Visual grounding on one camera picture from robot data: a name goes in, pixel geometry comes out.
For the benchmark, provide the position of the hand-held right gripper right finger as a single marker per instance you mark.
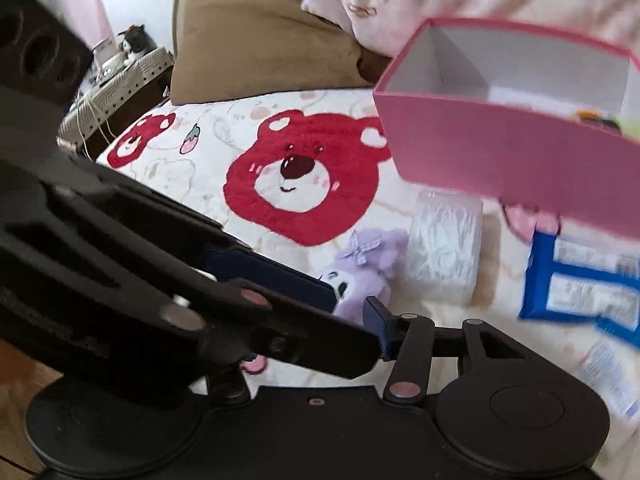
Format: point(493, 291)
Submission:
point(375, 325)

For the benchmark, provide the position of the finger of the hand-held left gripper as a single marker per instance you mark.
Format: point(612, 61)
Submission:
point(310, 340)
point(270, 280)

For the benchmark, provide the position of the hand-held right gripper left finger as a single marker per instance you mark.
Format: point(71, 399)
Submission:
point(227, 385)

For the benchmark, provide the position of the purple plush toy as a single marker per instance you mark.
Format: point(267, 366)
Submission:
point(372, 280)

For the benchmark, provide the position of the clear cotton swab box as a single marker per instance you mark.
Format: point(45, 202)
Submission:
point(442, 245)

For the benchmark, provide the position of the blue wet wipes packet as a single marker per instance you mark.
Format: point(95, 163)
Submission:
point(537, 285)

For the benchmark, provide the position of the pink cardboard box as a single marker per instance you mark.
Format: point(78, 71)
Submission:
point(475, 150)

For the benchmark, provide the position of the white tissue packet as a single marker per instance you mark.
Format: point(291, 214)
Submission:
point(607, 375)

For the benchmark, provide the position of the red bear printed blanket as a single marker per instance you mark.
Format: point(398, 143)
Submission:
point(200, 170)

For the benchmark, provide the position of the cluttered bedside table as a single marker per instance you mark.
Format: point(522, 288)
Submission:
point(125, 75)

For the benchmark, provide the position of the brown pillow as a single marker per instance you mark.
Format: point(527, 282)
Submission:
point(260, 45)

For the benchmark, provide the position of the grey white cat figure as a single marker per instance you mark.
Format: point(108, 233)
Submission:
point(135, 40)

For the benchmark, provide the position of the beige headboard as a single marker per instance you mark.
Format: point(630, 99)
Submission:
point(178, 10)

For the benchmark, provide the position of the pink curtain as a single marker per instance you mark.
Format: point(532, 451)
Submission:
point(85, 0)

